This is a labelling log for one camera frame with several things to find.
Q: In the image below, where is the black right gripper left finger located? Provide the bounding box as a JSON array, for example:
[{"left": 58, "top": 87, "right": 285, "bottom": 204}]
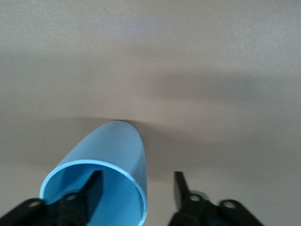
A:
[{"left": 0, "top": 170, "right": 104, "bottom": 226}]

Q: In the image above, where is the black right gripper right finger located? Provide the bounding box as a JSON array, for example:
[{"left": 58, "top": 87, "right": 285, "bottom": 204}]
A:
[{"left": 168, "top": 171, "right": 265, "bottom": 226}]

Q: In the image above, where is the blue plastic cup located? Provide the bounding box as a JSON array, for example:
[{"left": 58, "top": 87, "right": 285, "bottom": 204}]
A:
[{"left": 39, "top": 120, "right": 149, "bottom": 226}]

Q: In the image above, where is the brown table cover sheet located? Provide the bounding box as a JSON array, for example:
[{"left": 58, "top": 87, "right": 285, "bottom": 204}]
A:
[{"left": 0, "top": 0, "right": 301, "bottom": 226}]

